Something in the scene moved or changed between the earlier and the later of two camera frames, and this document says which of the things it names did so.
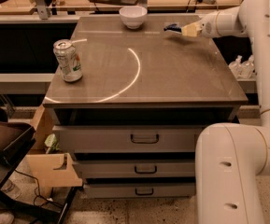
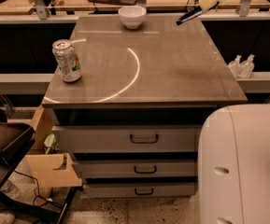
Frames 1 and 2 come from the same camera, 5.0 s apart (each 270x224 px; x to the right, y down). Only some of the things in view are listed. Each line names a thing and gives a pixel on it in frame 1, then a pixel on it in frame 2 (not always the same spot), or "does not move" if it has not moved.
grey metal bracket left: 39,1 does not move
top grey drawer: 127,138 does not move
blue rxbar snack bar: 173,27 -> 189,15
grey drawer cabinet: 138,113 does not move
